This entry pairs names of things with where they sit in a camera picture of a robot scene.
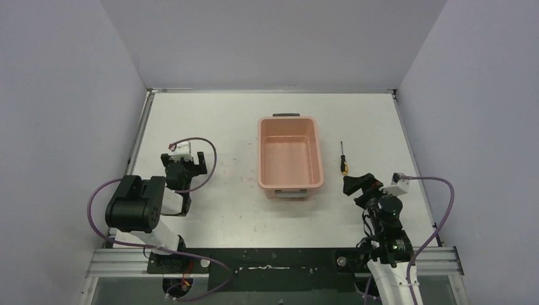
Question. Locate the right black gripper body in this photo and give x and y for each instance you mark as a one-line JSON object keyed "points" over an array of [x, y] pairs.
{"points": [[369, 197]]}

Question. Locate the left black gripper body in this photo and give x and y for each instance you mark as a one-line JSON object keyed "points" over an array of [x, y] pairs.
{"points": [[184, 164]]}

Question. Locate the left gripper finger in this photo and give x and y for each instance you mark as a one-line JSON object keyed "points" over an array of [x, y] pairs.
{"points": [[201, 167], [165, 159]]}

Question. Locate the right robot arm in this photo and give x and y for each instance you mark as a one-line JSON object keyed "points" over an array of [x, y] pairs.
{"points": [[389, 250]]}

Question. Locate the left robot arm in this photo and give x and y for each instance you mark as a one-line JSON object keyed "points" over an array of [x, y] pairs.
{"points": [[137, 205]]}

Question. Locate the black yellow screwdriver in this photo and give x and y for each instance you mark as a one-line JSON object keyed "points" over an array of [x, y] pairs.
{"points": [[343, 162]]}

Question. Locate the pink plastic bin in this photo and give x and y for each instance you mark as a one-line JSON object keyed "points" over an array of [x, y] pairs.
{"points": [[289, 159]]}

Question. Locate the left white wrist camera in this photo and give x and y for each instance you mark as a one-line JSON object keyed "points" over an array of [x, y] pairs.
{"points": [[180, 151]]}

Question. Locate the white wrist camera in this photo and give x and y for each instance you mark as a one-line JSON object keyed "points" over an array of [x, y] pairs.
{"points": [[399, 185], [180, 151]]}

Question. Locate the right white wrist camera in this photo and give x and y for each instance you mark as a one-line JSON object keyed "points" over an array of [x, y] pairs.
{"points": [[399, 185]]}

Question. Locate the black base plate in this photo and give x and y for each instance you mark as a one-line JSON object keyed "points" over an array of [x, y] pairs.
{"points": [[264, 269]]}

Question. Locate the aluminium frame rail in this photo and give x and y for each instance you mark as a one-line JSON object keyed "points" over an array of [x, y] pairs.
{"points": [[131, 263]]}

